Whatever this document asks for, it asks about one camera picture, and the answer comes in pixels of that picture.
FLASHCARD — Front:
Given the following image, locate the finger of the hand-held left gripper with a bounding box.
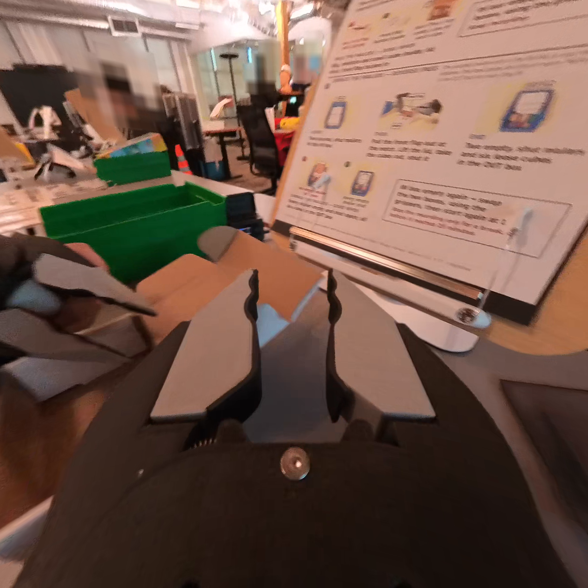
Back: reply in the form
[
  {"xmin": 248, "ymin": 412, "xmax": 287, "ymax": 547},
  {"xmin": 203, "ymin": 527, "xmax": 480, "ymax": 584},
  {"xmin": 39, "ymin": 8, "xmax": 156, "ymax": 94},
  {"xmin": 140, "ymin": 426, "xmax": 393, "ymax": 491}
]
[
  {"xmin": 0, "ymin": 308, "xmax": 138, "ymax": 366},
  {"xmin": 32, "ymin": 254, "xmax": 158, "ymax": 318}
]

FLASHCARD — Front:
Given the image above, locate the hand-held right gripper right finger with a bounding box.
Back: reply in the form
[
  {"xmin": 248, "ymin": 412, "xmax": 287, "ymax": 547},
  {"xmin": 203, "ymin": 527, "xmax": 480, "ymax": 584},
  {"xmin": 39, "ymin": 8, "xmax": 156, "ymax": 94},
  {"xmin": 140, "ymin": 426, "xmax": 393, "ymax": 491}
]
[{"xmin": 324, "ymin": 269, "xmax": 436, "ymax": 423}]

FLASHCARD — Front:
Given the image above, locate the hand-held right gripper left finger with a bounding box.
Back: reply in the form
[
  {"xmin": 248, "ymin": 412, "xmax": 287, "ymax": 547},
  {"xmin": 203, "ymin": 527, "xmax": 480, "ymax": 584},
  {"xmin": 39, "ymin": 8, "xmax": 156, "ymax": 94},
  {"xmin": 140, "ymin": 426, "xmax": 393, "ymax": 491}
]
[{"xmin": 151, "ymin": 269, "xmax": 262, "ymax": 423}]

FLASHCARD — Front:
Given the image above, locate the green plastic bin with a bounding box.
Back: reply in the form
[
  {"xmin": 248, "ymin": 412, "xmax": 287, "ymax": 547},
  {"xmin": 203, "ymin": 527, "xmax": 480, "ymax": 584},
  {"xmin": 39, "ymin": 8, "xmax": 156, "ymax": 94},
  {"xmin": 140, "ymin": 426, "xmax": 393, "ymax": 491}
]
[
  {"xmin": 39, "ymin": 183, "xmax": 228, "ymax": 285},
  {"xmin": 94, "ymin": 152, "xmax": 173, "ymax": 187}
]

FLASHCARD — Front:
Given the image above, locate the white cardboard mailer box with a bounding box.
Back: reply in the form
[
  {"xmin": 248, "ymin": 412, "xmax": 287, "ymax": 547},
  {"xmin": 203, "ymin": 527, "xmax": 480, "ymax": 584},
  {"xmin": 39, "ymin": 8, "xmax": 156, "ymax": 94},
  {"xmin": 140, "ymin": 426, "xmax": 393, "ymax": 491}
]
[{"xmin": 0, "ymin": 225, "xmax": 324, "ymax": 563}]

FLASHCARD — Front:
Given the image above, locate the colourful printed box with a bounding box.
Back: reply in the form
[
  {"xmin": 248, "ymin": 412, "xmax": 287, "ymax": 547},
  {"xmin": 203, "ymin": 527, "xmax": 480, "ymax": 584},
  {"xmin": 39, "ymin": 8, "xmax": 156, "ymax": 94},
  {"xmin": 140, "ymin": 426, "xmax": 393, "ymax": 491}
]
[{"xmin": 108, "ymin": 133, "xmax": 168, "ymax": 159}]

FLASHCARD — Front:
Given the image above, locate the person's left hand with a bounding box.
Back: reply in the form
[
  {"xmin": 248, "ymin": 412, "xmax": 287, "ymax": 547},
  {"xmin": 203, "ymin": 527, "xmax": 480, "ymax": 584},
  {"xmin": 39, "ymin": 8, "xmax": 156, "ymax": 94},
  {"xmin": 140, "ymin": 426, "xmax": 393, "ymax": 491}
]
[{"xmin": 63, "ymin": 242, "xmax": 111, "ymax": 274}]

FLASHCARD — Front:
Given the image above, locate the black device with small screen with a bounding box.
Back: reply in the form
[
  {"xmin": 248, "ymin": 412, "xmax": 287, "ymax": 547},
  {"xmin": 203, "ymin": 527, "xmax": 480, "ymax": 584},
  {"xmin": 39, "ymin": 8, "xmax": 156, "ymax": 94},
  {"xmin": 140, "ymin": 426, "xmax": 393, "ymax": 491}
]
[{"xmin": 225, "ymin": 192, "xmax": 266, "ymax": 242}]

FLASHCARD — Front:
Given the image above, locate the silver metal tray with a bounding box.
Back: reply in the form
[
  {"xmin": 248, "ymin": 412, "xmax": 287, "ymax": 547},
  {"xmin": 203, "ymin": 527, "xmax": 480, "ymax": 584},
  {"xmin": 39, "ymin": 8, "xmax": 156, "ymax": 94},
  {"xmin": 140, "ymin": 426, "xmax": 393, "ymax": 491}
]
[{"xmin": 501, "ymin": 379, "xmax": 588, "ymax": 529}]

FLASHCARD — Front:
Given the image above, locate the instruction sheet on wooden stand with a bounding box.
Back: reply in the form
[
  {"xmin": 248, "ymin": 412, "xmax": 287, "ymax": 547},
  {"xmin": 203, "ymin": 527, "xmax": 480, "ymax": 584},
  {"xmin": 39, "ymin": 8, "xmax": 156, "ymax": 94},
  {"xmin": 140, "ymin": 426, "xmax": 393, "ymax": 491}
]
[{"xmin": 271, "ymin": 0, "xmax": 588, "ymax": 356}]

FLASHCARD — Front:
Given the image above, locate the black mesh office chair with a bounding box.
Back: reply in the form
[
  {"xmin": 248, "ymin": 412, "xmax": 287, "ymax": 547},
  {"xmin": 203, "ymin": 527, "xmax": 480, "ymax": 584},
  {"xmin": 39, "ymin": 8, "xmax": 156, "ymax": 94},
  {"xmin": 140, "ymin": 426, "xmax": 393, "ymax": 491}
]
[{"xmin": 236, "ymin": 94, "xmax": 285, "ymax": 194}]

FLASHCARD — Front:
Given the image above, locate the black floor lamp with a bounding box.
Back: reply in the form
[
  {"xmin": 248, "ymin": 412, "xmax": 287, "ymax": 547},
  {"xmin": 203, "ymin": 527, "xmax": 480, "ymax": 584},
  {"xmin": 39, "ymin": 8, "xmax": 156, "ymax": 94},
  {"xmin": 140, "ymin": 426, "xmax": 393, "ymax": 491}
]
[{"xmin": 219, "ymin": 51, "xmax": 243, "ymax": 108}]

